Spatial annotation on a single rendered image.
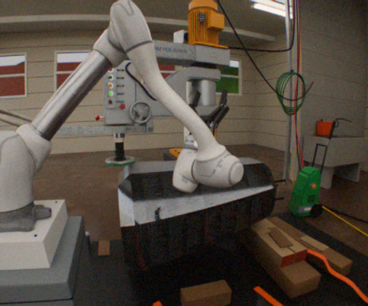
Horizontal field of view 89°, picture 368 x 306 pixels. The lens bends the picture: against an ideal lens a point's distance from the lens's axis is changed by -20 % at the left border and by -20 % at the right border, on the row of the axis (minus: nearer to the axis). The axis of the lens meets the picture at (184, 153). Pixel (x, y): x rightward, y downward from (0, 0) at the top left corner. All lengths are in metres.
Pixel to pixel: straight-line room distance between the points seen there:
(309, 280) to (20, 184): 1.67
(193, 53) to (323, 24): 3.74
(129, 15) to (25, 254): 0.76
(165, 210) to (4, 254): 0.92
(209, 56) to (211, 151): 1.14
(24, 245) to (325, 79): 4.80
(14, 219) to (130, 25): 0.68
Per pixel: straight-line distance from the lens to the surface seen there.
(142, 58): 0.77
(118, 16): 0.80
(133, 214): 1.33
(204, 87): 1.73
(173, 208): 1.36
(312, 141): 4.17
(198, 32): 1.83
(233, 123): 8.75
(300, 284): 1.69
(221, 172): 0.68
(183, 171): 0.81
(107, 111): 1.47
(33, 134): 0.87
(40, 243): 0.65
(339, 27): 5.54
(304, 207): 2.89
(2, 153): 0.70
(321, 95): 4.71
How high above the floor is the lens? 1.19
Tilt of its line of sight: 10 degrees down
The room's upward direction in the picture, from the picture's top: straight up
